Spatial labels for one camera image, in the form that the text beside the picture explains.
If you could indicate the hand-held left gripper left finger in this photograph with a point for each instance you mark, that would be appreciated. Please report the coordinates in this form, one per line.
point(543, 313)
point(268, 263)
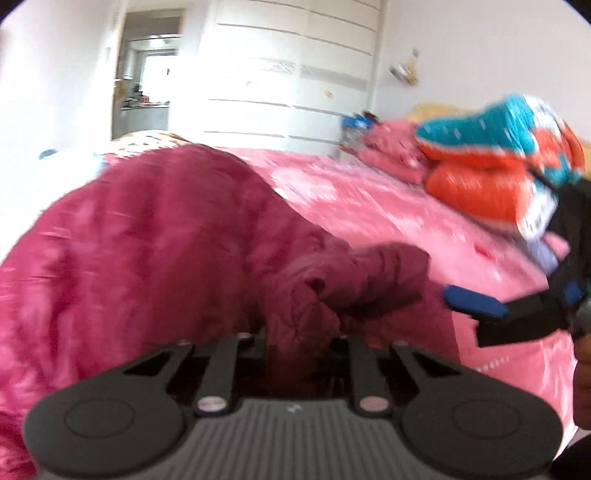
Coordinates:
point(231, 355)

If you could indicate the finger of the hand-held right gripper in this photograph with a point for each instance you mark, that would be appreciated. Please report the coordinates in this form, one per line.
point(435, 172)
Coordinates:
point(471, 302)

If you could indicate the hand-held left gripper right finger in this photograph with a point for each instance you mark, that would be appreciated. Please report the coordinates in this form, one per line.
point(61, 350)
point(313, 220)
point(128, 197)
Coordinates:
point(358, 360)

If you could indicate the dark red down jacket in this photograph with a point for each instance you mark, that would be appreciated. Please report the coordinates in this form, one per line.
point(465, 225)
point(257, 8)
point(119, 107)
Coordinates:
point(161, 254)

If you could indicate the person's right hand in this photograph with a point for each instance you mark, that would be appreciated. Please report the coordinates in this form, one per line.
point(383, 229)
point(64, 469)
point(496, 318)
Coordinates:
point(584, 383)

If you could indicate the teal and orange folded quilt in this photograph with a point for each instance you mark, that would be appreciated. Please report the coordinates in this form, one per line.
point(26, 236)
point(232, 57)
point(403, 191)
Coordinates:
point(485, 152)

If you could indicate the pink heart print bed blanket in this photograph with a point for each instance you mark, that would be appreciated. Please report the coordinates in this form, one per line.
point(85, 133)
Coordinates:
point(392, 207)

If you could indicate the pink printed folded blanket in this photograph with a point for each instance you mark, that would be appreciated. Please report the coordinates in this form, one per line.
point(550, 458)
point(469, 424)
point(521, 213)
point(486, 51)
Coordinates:
point(392, 147)

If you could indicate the yellow plush toy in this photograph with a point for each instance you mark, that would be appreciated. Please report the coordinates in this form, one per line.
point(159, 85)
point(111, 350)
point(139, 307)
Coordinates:
point(434, 113)

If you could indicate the blue cardboard box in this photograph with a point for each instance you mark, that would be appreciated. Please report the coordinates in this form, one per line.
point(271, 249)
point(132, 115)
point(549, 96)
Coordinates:
point(358, 122)

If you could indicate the yellow patterned pillow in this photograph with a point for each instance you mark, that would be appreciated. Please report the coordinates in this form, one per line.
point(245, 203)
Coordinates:
point(152, 138)

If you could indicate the kitchen counter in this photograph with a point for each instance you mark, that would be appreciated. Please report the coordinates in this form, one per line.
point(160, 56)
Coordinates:
point(143, 117)

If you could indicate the blue round object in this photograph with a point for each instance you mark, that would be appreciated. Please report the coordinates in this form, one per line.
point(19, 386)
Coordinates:
point(47, 153)

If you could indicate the kitchen window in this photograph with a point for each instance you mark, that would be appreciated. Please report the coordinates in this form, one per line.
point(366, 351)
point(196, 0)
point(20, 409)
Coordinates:
point(159, 76)

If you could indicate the white sliding door wardrobe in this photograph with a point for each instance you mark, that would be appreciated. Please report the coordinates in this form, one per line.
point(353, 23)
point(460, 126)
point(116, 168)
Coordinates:
point(295, 69)

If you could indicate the wall hanging ornament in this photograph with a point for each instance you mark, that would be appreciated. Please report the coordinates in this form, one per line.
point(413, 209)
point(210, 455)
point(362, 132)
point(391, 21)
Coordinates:
point(406, 69)

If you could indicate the white door frame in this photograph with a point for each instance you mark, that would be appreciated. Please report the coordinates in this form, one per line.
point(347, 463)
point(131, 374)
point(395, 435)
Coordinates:
point(117, 69)

